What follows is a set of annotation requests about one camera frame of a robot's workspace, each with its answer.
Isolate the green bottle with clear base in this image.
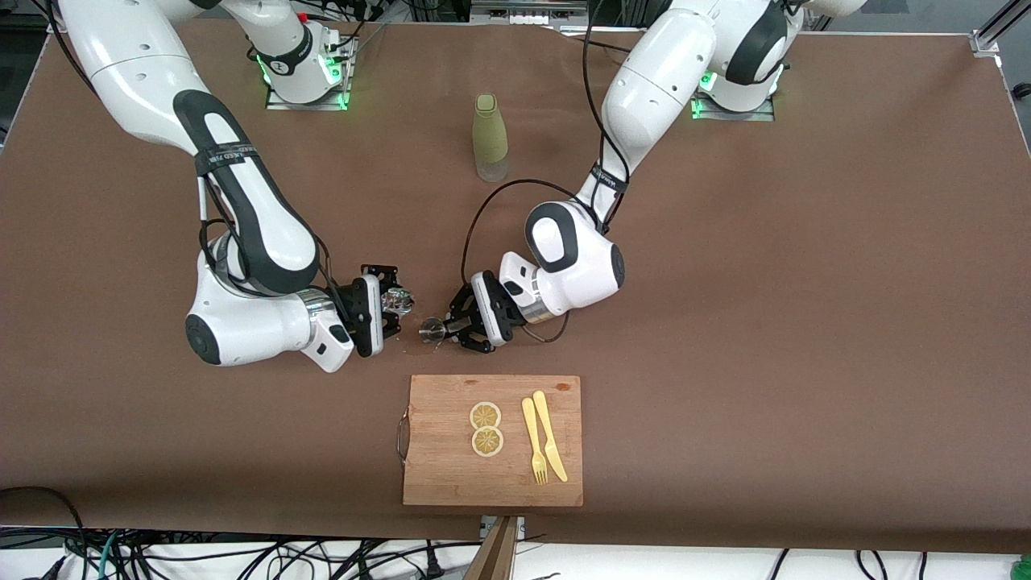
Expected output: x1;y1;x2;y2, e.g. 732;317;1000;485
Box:
472;93;510;183

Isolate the aluminium frame profile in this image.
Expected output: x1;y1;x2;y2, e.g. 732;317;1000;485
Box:
971;0;1031;59

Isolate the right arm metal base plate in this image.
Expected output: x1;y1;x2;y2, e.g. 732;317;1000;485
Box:
266;36;356;111

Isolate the grey power strip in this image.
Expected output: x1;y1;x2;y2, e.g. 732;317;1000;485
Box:
471;0;589;25

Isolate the spilled liquid puddle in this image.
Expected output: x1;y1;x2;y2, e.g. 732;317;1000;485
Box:
400;334;452;357

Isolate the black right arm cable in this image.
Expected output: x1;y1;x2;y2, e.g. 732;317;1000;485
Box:
197;173;343;307

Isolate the metal jigger measuring cup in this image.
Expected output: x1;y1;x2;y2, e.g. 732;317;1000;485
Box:
419;317;464;345

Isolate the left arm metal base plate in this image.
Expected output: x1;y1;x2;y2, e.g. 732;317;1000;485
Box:
691;72;776;122

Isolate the yellow plastic knife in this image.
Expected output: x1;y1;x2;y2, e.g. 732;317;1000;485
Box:
532;390;569;483

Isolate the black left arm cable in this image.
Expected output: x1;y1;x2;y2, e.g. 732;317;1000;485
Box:
461;0;637;343

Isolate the yellow plastic fork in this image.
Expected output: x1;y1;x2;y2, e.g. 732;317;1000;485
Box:
521;397;549;486

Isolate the brown tablecloth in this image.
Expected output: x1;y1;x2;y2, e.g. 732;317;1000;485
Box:
0;14;1031;557

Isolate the black cable to arm base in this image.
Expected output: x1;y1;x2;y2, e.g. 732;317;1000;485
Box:
564;26;641;56

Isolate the black looped cable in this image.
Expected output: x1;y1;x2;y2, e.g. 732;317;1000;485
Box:
0;486;88;580

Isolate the wooden cutting board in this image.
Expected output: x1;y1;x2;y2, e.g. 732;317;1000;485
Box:
402;375;584;508

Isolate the wooden post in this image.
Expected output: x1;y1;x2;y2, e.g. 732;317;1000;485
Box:
463;516;518;580

